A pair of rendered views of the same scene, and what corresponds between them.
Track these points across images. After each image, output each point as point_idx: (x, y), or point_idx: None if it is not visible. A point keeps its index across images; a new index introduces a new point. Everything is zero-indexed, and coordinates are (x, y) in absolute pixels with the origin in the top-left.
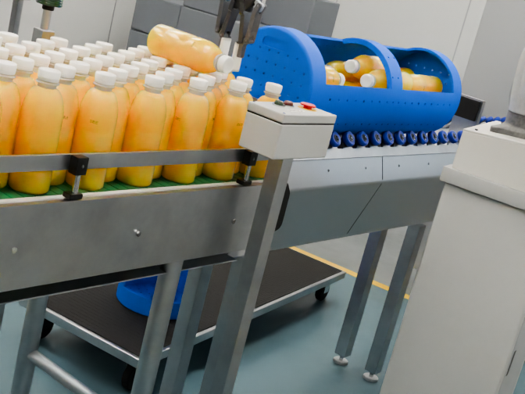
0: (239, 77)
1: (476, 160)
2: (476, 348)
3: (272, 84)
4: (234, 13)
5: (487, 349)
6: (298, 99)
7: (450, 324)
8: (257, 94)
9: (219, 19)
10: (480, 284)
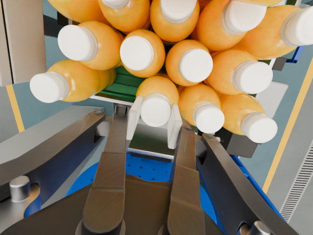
0: (82, 36)
1: None
2: (29, 135)
3: (44, 84)
4: (170, 179)
5: (23, 136)
6: (90, 178)
7: (40, 139)
8: (154, 180)
9: (220, 154)
10: (10, 153)
